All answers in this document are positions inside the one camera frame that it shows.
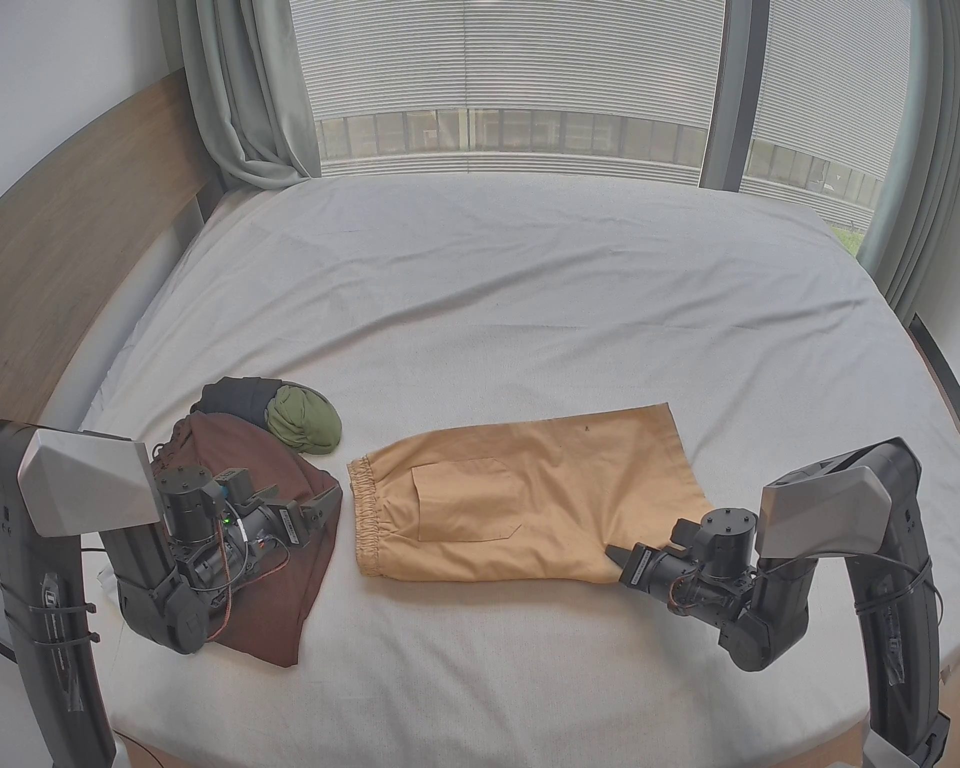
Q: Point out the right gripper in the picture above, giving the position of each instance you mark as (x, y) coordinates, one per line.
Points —
(656, 570)

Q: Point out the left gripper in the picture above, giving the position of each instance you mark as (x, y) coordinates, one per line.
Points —
(285, 525)

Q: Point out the tan shorts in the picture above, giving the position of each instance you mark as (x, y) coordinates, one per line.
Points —
(525, 510)

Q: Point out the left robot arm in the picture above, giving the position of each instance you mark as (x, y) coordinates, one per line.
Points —
(90, 480)

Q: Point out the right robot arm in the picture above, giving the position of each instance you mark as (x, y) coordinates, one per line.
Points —
(825, 510)

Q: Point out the green garment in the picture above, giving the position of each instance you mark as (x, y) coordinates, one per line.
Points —
(300, 420)

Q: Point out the brown garment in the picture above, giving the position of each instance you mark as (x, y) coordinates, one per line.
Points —
(277, 600)

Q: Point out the black garment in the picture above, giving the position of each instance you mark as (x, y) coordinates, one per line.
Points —
(232, 401)

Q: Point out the bed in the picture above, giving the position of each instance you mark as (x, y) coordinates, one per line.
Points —
(525, 285)

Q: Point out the grey-green curtain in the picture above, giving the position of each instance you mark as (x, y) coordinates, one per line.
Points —
(922, 187)
(247, 90)

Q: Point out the window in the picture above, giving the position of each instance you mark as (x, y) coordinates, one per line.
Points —
(525, 75)

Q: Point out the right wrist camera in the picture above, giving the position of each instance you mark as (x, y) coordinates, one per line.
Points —
(685, 534)

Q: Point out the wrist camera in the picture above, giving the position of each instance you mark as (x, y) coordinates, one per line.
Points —
(685, 534)
(236, 487)

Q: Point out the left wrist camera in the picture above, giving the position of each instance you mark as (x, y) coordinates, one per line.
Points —
(236, 487)

